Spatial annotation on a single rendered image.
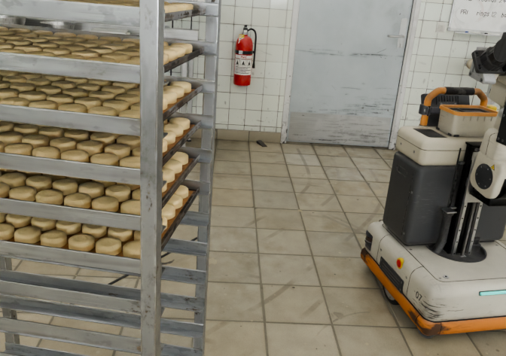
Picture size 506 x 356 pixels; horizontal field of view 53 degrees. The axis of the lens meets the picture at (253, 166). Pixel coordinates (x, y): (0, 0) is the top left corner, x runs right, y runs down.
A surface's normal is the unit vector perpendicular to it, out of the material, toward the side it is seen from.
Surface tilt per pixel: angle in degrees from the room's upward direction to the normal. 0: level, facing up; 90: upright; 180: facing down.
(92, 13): 90
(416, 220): 90
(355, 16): 90
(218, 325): 0
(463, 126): 92
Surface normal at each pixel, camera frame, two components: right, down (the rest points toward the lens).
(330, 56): 0.04, 0.34
